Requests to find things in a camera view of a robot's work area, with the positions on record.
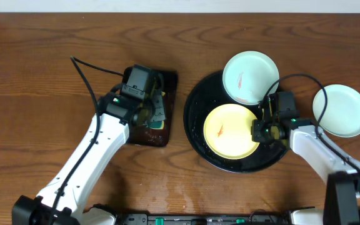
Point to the small light green plate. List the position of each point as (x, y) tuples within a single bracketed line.
[(342, 105)]

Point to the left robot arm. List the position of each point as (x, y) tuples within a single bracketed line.
[(136, 102)]

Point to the large light green plate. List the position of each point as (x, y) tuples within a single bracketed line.
[(248, 75)]

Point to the green scrubbing sponge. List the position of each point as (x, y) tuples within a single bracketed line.
[(157, 125)]

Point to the black round tray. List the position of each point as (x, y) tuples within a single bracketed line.
[(208, 94)]

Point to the yellow plate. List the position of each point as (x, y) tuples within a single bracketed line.
[(227, 131)]

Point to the black rectangular water tray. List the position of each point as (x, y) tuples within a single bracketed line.
[(167, 81)]

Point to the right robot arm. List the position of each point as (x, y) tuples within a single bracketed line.
[(339, 171)]

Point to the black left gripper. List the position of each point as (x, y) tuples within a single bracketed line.
[(156, 108)]

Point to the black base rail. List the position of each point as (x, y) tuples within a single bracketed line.
[(198, 219)]

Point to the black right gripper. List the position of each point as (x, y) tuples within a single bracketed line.
[(256, 131)]

